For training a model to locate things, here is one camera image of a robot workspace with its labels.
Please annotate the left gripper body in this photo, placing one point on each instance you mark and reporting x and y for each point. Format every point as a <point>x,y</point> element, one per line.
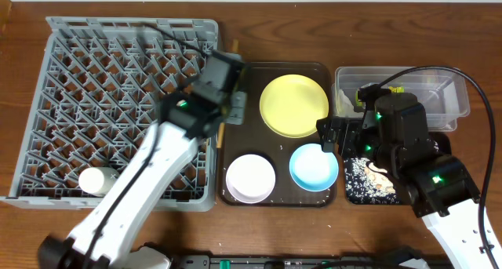
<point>222,99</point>

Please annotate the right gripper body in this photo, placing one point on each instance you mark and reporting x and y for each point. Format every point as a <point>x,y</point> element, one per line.
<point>353,139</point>

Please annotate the white tissue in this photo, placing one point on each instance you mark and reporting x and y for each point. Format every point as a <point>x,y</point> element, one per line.
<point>345,107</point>

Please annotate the light blue bowl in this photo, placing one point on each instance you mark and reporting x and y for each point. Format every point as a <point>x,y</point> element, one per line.
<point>312,169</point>

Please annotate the yellow round plate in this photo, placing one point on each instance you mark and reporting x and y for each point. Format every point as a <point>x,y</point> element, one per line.
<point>291,105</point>

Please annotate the green orange snack wrapper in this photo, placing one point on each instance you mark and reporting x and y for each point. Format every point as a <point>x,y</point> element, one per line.
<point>393,89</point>

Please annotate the white cup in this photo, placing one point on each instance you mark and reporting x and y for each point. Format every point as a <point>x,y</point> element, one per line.
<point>97,181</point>

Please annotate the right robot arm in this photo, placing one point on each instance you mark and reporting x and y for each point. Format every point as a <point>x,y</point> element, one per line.
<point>394,136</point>

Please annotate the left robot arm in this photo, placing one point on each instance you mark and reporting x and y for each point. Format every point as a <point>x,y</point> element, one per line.
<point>105,237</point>

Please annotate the black food waste tray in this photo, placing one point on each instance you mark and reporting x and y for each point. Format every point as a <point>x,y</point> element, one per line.
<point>381,157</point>

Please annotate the clear plastic waste bin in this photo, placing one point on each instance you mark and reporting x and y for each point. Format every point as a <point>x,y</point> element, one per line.
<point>442,93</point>

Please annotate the grey plastic dish rack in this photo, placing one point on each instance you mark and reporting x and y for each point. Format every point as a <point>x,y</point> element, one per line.
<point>99,83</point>

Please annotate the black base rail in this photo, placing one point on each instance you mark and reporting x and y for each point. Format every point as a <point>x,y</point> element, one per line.
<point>152,256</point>

